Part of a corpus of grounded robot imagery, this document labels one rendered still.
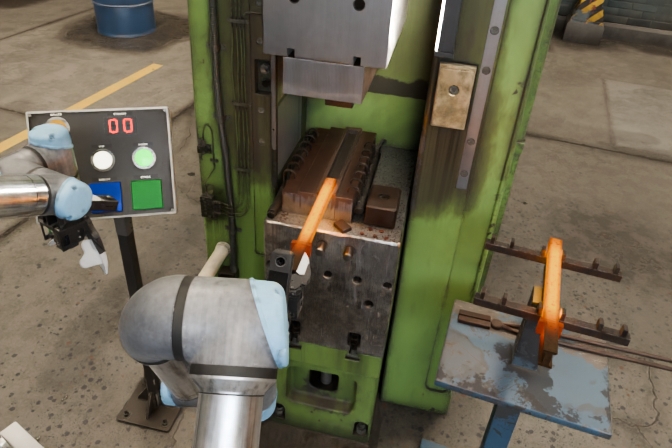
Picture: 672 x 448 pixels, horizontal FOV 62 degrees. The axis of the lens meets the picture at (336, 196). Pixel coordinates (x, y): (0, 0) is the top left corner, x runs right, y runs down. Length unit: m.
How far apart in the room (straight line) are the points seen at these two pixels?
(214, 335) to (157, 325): 0.07
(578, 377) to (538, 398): 0.14
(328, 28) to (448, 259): 0.81
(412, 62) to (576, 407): 1.08
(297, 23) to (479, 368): 0.93
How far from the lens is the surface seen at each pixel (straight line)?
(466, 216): 1.68
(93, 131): 1.55
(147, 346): 0.80
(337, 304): 1.68
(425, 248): 1.75
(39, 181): 1.09
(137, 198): 1.53
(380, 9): 1.30
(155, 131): 1.53
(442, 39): 1.41
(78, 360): 2.54
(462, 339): 1.52
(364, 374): 1.88
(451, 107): 1.49
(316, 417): 2.12
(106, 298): 2.77
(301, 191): 1.54
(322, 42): 1.35
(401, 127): 1.92
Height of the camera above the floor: 1.82
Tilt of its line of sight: 33 degrees down
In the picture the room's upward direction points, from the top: 4 degrees clockwise
